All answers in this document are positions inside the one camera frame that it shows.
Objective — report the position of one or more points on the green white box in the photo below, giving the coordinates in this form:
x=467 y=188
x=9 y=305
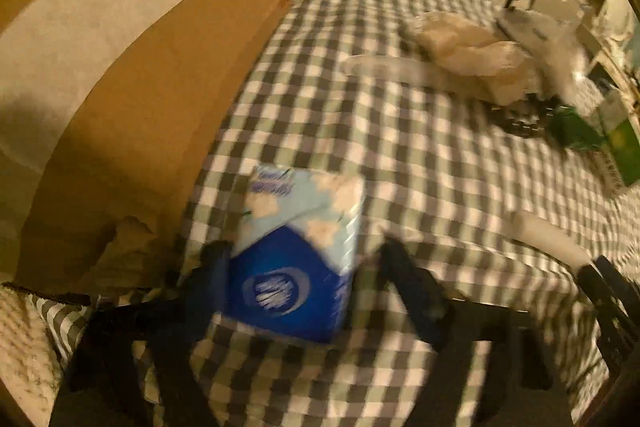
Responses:
x=617 y=122

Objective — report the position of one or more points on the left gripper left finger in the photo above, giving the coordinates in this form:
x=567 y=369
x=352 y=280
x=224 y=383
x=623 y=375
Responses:
x=101 y=383

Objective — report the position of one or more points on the white tape roll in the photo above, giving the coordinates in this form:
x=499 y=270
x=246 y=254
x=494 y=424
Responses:
x=399 y=69

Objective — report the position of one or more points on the white tube bottle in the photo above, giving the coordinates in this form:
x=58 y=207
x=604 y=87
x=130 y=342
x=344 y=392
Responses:
x=529 y=229

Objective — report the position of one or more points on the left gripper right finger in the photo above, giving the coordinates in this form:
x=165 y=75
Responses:
x=521 y=386

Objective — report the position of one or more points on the blue tissue pack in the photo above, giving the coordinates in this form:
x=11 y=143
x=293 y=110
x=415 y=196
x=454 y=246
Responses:
x=291 y=266

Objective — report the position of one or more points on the beige crumpled bag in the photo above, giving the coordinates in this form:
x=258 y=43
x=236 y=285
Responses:
x=475 y=61

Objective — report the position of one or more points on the brown cardboard box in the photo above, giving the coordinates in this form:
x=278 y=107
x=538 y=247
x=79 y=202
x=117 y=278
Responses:
x=108 y=108

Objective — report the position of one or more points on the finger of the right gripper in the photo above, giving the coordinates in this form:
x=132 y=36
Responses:
x=616 y=301

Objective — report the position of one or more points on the green checkered cloth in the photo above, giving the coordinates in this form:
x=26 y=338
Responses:
x=437 y=173

